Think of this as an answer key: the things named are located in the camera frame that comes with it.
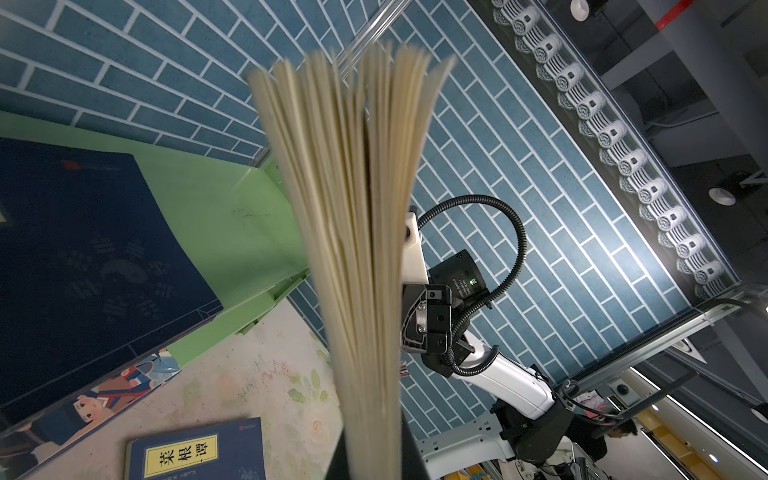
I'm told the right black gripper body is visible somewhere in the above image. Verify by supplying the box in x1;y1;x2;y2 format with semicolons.
400;250;489;378

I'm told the small blue book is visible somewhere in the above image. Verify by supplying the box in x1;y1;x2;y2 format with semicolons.
123;417;266;480

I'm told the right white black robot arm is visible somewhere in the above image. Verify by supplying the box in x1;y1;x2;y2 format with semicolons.
401;244;605;479

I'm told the illustrated cartoon cover book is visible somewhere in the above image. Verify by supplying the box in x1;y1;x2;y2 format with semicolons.
1;349;181;479

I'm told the green wooden shelf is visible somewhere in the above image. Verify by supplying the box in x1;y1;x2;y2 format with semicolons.
1;112;308;367

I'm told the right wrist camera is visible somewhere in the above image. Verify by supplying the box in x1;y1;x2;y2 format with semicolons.
401;212;429;284

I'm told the blue book yellow label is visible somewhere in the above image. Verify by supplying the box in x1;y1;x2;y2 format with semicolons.
1;138;220;428

